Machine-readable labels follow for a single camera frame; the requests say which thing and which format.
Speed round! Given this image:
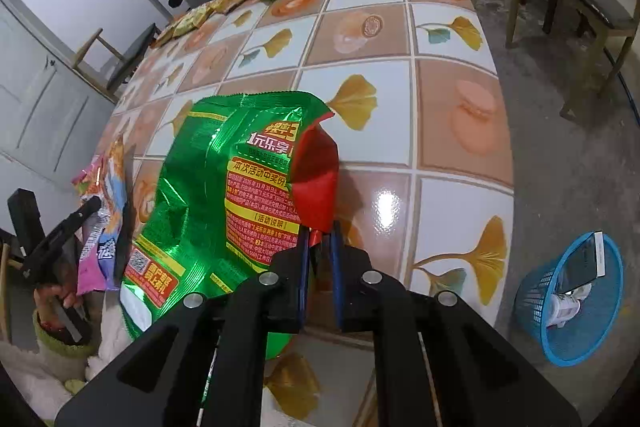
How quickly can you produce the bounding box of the yellow seasoning packet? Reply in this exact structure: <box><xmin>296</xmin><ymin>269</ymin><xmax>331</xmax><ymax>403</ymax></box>
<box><xmin>150</xmin><ymin>24</ymin><xmax>176</xmax><ymax>50</ymax></box>
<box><xmin>172</xmin><ymin>4</ymin><xmax>213</xmax><ymax>38</ymax></box>
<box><xmin>212</xmin><ymin>0</ymin><xmax>256</xmax><ymax>15</ymax></box>

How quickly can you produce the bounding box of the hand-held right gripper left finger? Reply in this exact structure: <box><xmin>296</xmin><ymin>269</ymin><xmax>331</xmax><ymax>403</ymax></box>
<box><xmin>54</xmin><ymin>219</ymin><xmax>313</xmax><ymax>427</ymax></box>

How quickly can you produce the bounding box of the wooden chair black seat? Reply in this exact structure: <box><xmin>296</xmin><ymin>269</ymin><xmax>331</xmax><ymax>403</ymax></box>
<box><xmin>72</xmin><ymin>23</ymin><xmax>161</xmax><ymax>102</ymax></box>

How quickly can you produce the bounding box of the pink noodle snack bag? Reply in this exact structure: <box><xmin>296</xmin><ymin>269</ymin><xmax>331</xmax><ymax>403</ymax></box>
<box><xmin>72</xmin><ymin>134</ymin><xmax>136</xmax><ymax>295</ymax></box>

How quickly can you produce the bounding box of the blue plastic mesh basket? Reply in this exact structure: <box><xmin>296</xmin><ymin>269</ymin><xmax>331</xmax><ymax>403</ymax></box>
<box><xmin>515</xmin><ymin>231</ymin><xmax>625</xmax><ymax>367</ymax></box>

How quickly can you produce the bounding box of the white fleece robe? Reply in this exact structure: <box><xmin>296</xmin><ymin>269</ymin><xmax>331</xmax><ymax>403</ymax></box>
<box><xmin>85</xmin><ymin>289</ymin><xmax>135</xmax><ymax>378</ymax></box>

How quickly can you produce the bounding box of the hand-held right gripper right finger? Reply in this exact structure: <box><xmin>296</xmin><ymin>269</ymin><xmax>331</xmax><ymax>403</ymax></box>
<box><xmin>327</xmin><ymin>219</ymin><xmax>583</xmax><ymax>427</ymax></box>

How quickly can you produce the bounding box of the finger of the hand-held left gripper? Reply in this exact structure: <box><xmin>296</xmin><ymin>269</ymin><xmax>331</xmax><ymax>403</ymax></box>
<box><xmin>22</xmin><ymin>196</ymin><xmax>104</xmax><ymax>284</ymax></box>
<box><xmin>113</xmin><ymin>202</ymin><xmax>135</xmax><ymax>291</ymax></box>

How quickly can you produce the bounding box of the white panel door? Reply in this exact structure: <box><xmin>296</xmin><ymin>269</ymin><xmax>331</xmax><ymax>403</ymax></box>
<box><xmin>0</xmin><ymin>0</ymin><xmax>118</xmax><ymax>195</ymax></box>

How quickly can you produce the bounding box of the person's left hand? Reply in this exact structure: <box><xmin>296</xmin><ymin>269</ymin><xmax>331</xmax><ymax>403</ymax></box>
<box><xmin>34</xmin><ymin>284</ymin><xmax>85</xmax><ymax>311</ymax></box>

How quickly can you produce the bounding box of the green foil snack bag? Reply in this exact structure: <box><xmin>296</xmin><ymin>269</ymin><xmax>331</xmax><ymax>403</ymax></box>
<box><xmin>119</xmin><ymin>91</ymin><xmax>341</xmax><ymax>360</ymax></box>

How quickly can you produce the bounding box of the blue hose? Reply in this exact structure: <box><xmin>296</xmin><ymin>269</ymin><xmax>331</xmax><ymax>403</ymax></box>
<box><xmin>602</xmin><ymin>47</ymin><xmax>640</xmax><ymax>128</ymax></box>

